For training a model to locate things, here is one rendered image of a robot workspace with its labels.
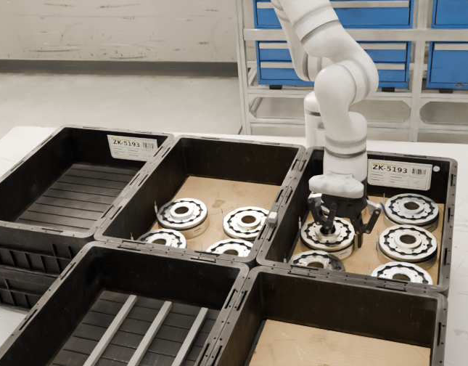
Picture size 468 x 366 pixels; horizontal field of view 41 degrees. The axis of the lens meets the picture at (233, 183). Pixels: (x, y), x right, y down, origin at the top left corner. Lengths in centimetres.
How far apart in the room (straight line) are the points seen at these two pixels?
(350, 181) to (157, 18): 320
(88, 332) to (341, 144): 52
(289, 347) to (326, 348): 6
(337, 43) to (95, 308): 61
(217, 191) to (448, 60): 186
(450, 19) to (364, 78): 200
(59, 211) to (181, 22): 281
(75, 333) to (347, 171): 53
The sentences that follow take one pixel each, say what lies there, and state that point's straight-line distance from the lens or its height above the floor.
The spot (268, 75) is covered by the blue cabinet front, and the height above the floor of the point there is 37.
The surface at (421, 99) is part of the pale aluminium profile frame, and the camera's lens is 311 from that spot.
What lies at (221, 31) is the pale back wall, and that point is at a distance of 405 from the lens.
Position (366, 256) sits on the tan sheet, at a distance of 119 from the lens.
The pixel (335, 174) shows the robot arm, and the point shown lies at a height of 101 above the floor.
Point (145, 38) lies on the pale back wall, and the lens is 423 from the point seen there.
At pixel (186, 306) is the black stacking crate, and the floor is 83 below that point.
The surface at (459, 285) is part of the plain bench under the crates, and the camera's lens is 136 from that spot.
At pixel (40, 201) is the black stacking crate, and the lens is 148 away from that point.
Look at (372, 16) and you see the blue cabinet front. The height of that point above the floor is 66.
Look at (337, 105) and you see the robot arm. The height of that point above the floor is 115.
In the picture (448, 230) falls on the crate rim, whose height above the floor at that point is 93.
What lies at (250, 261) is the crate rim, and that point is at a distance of 103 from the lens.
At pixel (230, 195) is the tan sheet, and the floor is 83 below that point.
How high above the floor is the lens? 158
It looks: 32 degrees down
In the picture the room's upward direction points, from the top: 5 degrees counter-clockwise
